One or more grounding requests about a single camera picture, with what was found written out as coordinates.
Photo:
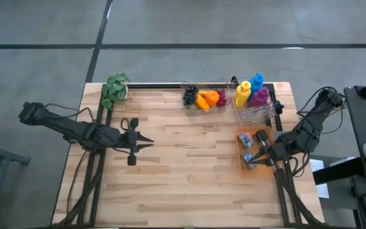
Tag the blue plastic bottle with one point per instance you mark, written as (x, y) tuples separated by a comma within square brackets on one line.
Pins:
[(256, 84)]

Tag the grey metal stand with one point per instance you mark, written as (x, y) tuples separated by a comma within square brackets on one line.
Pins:
[(5, 155)]

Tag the orange translucent bin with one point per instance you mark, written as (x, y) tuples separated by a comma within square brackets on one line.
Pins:
[(259, 171)]

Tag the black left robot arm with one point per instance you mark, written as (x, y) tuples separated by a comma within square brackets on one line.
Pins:
[(75, 128)]

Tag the black desk beam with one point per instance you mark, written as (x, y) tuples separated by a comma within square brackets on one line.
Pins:
[(338, 171)]

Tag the silver tin can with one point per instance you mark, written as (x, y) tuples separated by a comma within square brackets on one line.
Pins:
[(245, 140), (247, 160)]

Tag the white paper sheet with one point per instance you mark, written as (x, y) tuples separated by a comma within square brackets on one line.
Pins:
[(315, 165)]

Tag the purple plastic bottle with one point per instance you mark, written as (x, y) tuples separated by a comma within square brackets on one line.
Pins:
[(259, 97)]

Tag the clear plastic bin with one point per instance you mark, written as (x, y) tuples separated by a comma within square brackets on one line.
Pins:
[(238, 114), (208, 111)]

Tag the black toy grapes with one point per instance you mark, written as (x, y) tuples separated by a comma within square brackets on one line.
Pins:
[(190, 94)]

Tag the yellow plastic bottle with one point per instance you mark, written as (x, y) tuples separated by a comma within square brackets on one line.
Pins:
[(242, 93)]

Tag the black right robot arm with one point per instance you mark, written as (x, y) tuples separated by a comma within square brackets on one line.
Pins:
[(310, 127)]

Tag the orange round container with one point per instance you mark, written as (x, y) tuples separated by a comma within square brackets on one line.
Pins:
[(212, 98)]

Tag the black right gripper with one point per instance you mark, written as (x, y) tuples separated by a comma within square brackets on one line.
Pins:
[(275, 152)]

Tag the red toy grapes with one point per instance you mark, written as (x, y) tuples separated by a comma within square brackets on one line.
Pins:
[(222, 97)]

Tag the potted green plant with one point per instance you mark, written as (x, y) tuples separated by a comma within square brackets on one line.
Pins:
[(117, 86)]

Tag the orange toy fruit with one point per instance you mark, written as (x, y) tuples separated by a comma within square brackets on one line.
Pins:
[(202, 103)]

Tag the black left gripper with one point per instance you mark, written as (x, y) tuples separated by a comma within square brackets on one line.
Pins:
[(130, 141)]

